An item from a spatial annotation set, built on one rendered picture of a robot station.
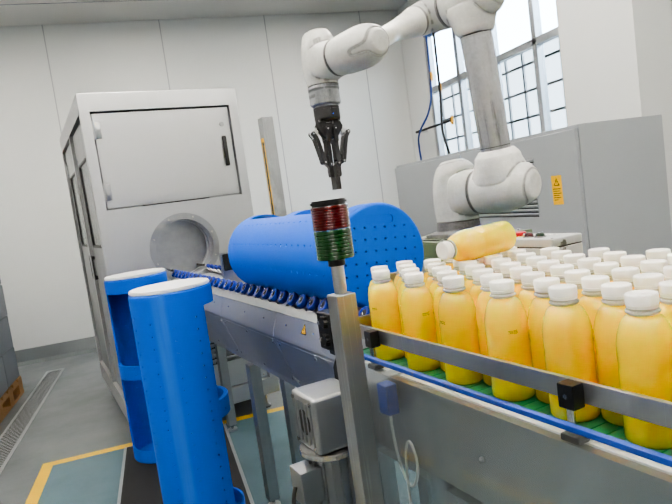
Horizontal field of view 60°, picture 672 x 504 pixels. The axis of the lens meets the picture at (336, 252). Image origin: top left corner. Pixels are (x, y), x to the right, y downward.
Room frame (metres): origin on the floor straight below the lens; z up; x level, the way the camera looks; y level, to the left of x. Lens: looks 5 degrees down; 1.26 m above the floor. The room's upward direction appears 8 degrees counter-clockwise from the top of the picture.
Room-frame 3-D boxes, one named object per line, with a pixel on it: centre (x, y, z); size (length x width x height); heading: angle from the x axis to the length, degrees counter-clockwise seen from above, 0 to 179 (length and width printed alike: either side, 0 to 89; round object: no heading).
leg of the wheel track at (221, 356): (3.32, 0.74, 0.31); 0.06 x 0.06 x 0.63; 28
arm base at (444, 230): (2.14, -0.45, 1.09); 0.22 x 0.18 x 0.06; 22
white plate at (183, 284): (2.06, 0.60, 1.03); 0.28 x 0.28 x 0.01
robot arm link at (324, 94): (1.71, -0.03, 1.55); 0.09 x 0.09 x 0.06
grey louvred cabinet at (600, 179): (3.86, -1.11, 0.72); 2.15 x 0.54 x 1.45; 17
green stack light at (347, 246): (0.98, 0.00, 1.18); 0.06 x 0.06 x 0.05
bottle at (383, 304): (1.26, -0.09, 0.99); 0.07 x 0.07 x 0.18
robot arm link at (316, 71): (1.70, -0.04, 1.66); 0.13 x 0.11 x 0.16; 41
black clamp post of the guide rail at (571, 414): (0.75, -0.28, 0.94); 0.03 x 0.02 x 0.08; 28
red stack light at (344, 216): (0.98, 0.00, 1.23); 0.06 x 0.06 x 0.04
